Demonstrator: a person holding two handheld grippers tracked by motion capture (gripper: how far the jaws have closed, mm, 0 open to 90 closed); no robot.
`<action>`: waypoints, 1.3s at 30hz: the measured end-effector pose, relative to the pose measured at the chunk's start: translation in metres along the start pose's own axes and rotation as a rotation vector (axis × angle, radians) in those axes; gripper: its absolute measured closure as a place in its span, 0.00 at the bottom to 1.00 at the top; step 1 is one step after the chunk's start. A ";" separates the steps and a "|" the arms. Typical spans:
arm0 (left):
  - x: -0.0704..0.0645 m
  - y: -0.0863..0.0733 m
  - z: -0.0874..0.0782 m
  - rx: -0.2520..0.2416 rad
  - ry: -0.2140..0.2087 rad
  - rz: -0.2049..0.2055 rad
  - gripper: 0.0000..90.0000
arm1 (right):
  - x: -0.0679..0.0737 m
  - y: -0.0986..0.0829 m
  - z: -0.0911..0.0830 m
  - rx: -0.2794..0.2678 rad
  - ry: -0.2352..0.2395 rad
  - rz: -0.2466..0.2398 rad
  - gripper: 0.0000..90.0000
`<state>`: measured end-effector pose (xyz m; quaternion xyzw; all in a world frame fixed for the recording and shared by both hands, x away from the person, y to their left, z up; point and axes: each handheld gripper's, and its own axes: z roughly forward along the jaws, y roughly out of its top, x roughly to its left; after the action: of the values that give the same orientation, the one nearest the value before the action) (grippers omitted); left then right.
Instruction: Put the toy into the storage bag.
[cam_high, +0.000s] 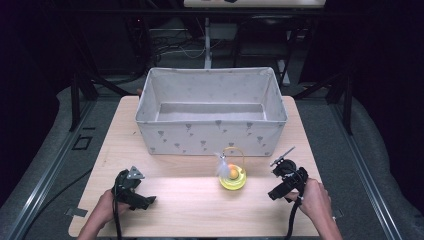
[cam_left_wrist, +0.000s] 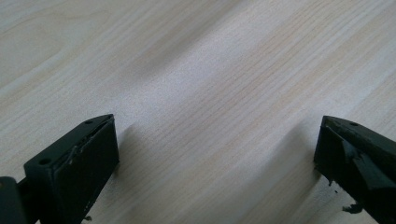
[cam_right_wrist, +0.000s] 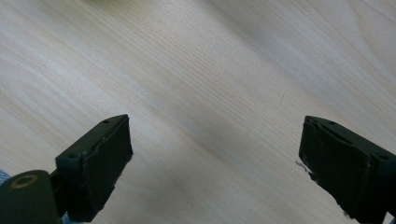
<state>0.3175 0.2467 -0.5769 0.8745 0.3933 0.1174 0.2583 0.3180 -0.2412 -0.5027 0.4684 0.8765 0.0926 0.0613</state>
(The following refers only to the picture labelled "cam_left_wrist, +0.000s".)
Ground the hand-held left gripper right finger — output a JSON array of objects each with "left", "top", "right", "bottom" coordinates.
[{"left": 313, "top": 115, "right": 396, "bottom": 224}]

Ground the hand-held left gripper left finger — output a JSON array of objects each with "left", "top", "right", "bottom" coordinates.
[{"left": 23, "top": 113, "right": 120, "bottom": 224}]

